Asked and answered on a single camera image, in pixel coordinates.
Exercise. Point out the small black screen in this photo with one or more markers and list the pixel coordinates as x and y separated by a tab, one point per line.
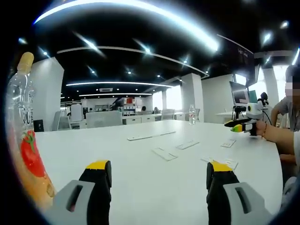
38	125

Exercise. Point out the white side table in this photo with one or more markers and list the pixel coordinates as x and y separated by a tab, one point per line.
225	114

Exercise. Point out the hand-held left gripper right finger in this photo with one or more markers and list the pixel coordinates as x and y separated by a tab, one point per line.
222	187

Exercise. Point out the tomato drink plastic bottle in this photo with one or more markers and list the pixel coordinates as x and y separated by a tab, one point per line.
25	140

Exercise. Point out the black monitor stand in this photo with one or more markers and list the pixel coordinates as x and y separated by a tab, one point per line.
238	111

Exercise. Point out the clear water bottle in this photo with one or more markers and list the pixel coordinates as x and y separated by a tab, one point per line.
192	116

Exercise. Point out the long white socket holder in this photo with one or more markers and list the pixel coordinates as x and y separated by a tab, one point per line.
150	136

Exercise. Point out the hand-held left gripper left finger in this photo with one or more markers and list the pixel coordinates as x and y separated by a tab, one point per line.
93	187

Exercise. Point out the person's right hand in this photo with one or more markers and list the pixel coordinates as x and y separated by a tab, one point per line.
260	129

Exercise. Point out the person's torso grey shirt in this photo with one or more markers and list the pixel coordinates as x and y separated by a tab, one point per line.
291	112

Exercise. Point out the curved ceiling light strip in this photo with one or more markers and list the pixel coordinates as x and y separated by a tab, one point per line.
131	5

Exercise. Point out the black computer monitor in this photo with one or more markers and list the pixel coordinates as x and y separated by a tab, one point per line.
239	92

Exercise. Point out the person's light trousers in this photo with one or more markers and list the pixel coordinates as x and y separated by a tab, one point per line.
289	192

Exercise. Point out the green board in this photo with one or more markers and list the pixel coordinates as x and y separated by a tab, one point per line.
252	96

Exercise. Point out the hanging black display screen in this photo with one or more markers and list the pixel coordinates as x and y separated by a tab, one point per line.
252	75

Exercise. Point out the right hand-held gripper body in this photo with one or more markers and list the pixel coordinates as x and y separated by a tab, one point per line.
254	109

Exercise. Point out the white mesh office chair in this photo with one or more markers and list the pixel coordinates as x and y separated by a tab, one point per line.
61	120
168	114
104	119

